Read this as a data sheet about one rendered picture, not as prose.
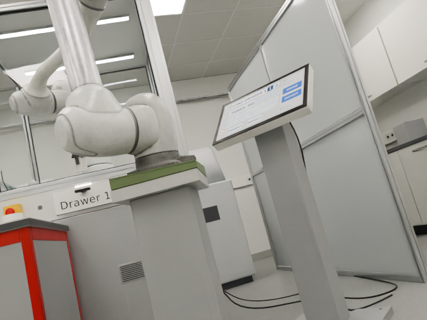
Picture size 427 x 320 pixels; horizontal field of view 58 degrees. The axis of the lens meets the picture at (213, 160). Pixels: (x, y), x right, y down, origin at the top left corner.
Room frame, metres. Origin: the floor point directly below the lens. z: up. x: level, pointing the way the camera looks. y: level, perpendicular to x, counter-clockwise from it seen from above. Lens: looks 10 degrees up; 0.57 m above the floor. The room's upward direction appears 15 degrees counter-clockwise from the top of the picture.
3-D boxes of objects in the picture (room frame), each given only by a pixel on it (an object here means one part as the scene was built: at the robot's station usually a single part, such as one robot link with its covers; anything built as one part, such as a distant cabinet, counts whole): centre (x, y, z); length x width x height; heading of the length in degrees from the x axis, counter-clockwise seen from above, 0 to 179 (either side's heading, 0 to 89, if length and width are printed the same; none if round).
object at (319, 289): (1.79, -0.29, 0.51); 0.50 x 0.45 x 1.02; 145
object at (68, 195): (1.85, 0.66, 0.87); 0.29 x 0.02 x 0.11; 101
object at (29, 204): (2.34, 0.71, 0.87); 1.02 x 0.95 x 0.14; 101
